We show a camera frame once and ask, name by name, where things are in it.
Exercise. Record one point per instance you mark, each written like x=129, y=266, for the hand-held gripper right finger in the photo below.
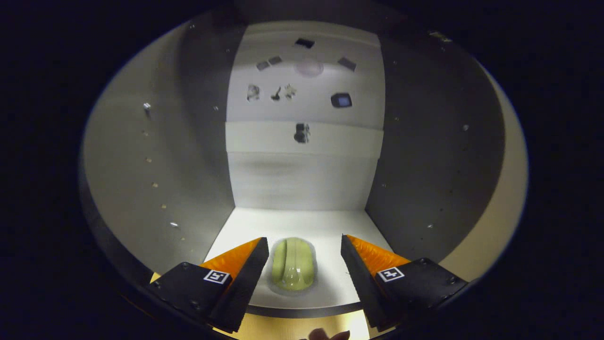
x=365, y=283

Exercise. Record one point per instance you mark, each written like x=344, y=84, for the grey cabinet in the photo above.
x=141, y=156

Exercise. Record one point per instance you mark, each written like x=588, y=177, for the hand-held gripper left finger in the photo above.
x=240, y=288

